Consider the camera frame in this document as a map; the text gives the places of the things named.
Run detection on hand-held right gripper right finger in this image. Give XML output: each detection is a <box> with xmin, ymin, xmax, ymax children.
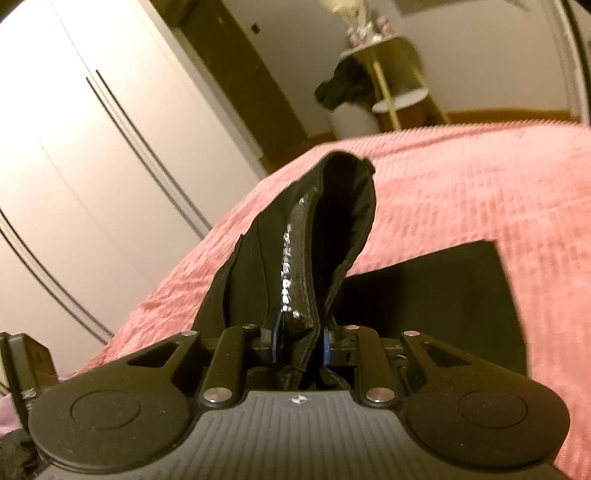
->
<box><xmin>320</xmin><ymin>324</ymin><xmax>469</xmax><ymax>409</ymax></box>

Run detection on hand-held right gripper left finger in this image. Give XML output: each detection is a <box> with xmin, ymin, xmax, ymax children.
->
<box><xmin>122</xmin><ymin>318</ymin><xmax>285</xmax><ymax>409</ymax></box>

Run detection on black pants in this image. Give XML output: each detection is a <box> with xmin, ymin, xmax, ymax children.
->
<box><xmin>191</xmin><ymin>150</ymin><xmax>530</xmax><ymax>385</ymax></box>

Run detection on pink ribbed blanket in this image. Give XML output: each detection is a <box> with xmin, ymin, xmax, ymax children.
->
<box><xmin>73</xmin><ymin>121</ymin><xmax>591</xmax><ymax>480</ymax></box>

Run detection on white wardrobe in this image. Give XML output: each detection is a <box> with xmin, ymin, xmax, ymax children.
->
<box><xmin>0</xmin><ymin>0</ymin><xmax>274</xmax><ymax>354</ymax></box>

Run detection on white round bin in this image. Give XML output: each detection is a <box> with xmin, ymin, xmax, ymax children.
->
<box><xmin>329</xmin><ymin>103</ymin><xmax>380</xmax><ymax>138</ymax></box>

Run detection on dark cloth on side table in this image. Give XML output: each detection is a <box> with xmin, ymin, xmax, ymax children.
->
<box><xmin>314</xmin><ymin>59</ymin><xmax>376</xmax><ymax>112</ymax></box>

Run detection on dark brown door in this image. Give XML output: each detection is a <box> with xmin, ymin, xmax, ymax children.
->
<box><xmin>152</xmin><ymin>0</ymin><xmax>339</xmax><ymax>160</ymax></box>

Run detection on round side table yellow legs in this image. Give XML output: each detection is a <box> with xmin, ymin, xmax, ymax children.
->
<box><xmin>338</xmin><ymin>34</ymin><xmax>452</xmax><ymax>126</ymax></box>

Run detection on white door with black edge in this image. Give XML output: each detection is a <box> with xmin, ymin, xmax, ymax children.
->
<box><xmin>547</xmin><ymin>0</ymin><xmax>591</xmax><ymax>126</ymax></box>

